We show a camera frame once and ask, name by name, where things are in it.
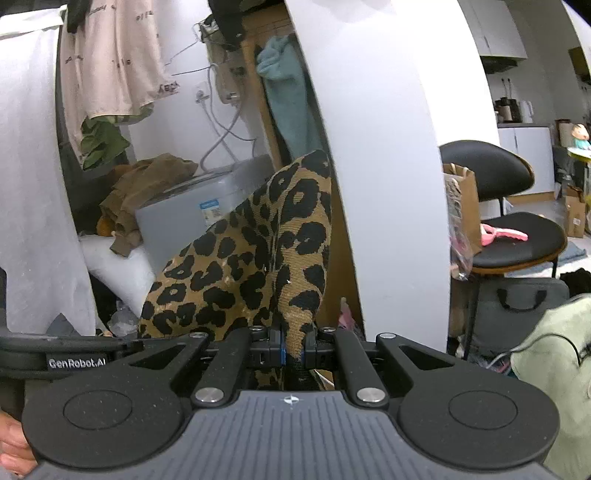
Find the light green cloth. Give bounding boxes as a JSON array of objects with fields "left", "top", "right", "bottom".
[{"left": 511, "top": 294, "right": 590, "bottom": 479}]

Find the dark grey bag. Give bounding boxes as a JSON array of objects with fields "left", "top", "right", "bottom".
[{"left": 470, "top": 278, "right": 570, "bottom": 357}]

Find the grey foam panel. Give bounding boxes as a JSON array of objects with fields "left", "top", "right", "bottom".
[{"left": 135, "top": 155, "right": 274, "bottom": 274}]

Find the clear plastic bag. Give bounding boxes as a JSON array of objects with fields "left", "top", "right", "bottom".
[{"left": 107, "top": 300, "right": 138, "bottom": 337}]

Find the black round chair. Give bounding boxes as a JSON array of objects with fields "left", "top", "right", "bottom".
[{"left": 440, "top": 140, "right": 568, "bottom": 359}]

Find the thin black cable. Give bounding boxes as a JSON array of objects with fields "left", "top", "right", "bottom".
[{"left": 510, "top": 294, "right": 591, "bottom": 368}]

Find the green hanging garment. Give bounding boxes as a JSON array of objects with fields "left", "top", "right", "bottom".
[{"left": 79, "top": 103, "right": 153, "bottom": 171}]

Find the leopard print garment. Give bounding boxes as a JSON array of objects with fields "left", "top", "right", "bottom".
[{"left": 137, "top": 150, "right": 332, "bottom": 390}]

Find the white pillow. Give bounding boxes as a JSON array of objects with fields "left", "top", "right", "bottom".
[{"left": 79, "top": 235, "right": 155, "bottom": 318}]

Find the brown garment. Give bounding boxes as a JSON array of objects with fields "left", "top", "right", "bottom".
[{"left": 96, "top": 153, "right": 198, "bottom": 257}]

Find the pink comb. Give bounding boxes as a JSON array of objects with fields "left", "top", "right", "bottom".
[{"left": 480, "top": 223, "right": 529, "bottom": 247}]

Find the teal hanging towel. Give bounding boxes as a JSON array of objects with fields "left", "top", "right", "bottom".
[{"left": 256, "top": 34, "right": 322, "bottom": 159}]

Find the person left hand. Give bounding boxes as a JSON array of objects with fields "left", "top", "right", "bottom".
[{"left": 0, "top": 412, "right": 37, "bottom": 478}]

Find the pink hanging shirt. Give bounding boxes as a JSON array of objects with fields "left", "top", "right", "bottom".
[{"left": 59, "top": 0, "right": 179, "bottom": 167}]

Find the tall cardboard box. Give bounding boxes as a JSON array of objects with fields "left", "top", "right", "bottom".
[{"left": 240, "top": 3, "right": 365, "bottom": 334}]

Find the brown paper bag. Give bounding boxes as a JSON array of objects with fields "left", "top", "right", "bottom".
[{"left": 443, "top": 163, "right": 482, "bottom": 255}]

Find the purple detergent pouch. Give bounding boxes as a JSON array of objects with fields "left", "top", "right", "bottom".
[{"left": 339, "top": 297, "right": 366, "bottom": 341}]

